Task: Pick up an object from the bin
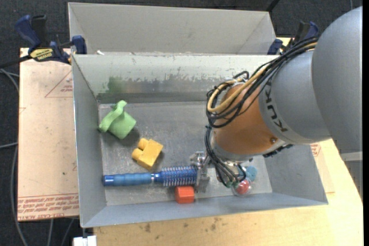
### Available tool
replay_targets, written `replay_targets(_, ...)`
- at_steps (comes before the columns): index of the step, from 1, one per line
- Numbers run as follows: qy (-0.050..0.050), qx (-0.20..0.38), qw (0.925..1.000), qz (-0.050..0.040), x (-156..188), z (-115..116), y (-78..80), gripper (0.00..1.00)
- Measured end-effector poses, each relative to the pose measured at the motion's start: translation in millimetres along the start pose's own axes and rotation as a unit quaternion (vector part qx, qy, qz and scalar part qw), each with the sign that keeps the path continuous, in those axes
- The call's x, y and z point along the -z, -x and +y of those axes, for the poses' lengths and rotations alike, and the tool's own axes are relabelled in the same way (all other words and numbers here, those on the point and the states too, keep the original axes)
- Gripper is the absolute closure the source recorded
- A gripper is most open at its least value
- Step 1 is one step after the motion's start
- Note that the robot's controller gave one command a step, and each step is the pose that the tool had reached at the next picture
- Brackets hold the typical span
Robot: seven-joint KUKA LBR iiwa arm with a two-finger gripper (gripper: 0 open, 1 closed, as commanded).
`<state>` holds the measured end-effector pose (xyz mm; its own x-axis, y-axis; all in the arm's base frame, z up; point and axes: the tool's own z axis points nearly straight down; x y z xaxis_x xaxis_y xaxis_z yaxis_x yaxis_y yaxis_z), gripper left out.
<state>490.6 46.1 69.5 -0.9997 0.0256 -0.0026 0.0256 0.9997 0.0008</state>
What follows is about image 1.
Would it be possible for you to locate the yellow toy brick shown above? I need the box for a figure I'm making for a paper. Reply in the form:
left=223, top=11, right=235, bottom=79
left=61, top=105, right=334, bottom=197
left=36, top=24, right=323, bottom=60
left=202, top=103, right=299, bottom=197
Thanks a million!
left=131, top=138, right=164, bottom=169

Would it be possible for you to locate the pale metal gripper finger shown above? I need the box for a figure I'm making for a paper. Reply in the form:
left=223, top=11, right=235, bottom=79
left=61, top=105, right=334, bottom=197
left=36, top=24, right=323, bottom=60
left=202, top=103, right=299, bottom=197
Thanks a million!
left=189, top=151, right=209, bottom=167
left=197, top=166, right=211, bottom=194

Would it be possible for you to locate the green plastic cup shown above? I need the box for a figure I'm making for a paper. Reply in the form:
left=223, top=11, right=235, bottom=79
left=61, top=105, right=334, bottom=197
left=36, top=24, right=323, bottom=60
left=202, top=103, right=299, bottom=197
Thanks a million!
left=98, top=100, right=137, bottom=141

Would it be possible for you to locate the brown cardboard board red print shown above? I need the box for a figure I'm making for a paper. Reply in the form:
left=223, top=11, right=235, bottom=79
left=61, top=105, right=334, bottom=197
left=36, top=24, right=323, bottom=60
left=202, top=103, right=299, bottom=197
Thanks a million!
left=17, top=47, right=80, bottom=222

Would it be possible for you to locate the clear ball with red core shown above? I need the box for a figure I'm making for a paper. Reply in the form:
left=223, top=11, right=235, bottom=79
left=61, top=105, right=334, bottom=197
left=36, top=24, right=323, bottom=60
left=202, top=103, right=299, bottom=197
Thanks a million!
left=232, top=177, right=253, bottom=197

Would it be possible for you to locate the orange-red block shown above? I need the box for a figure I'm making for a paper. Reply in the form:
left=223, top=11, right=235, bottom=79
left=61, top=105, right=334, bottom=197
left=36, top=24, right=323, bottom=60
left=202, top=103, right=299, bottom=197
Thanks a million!
left=174, top=186, right=196, bottom=205

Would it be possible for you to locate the grey metal bin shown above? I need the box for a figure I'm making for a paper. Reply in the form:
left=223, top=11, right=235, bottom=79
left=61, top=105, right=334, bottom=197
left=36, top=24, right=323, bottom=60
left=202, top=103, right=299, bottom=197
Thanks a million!
left=67, top=2, right=329, bottom=229

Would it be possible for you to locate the blue hairbrush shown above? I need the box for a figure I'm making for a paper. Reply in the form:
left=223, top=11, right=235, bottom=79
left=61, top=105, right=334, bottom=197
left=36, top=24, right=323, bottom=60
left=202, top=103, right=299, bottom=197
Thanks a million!
left=101, top=165, right=200, bottom=188

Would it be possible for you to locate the light blue sponge piece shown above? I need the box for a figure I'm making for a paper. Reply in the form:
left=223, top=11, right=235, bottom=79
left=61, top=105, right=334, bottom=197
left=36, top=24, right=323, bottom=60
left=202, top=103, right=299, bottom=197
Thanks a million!
left=244, top=165, right=258, bottom=182

